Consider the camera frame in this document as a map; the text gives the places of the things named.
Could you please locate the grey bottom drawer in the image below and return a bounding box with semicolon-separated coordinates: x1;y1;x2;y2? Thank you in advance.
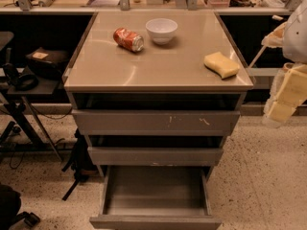
90;166;222;230

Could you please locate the grey drawer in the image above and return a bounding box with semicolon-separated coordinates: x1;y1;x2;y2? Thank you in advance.
88;135;223;166
90;166;222;230
73;93;241;136

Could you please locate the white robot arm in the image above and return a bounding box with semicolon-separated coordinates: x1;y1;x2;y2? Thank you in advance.
261;0;307;128

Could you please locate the grey drawer cabinet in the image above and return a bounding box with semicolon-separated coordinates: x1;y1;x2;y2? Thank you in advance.
64;10;252;176

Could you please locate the grey middle drawer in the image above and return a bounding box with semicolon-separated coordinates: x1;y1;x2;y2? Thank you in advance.
88;135;223;166

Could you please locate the grey top drawer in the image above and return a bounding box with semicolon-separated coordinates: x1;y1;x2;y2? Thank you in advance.
73;93;241;136

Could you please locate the yellow sponge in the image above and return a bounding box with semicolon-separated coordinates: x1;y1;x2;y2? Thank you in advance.
203;52;240;80

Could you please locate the grey stick with white tip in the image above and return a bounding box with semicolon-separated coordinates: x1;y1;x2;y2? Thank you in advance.
248;15;285;68

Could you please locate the white bowl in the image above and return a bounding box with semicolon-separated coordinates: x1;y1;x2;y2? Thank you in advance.
146;18;177;45

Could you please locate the red soda can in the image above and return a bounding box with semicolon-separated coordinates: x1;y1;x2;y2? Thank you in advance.
113;28;144;53

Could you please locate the black side stand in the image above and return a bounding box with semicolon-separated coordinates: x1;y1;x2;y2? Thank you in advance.
0;31;65;162

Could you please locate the black floor object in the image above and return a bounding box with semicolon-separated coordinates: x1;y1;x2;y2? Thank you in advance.
0;184;40;230

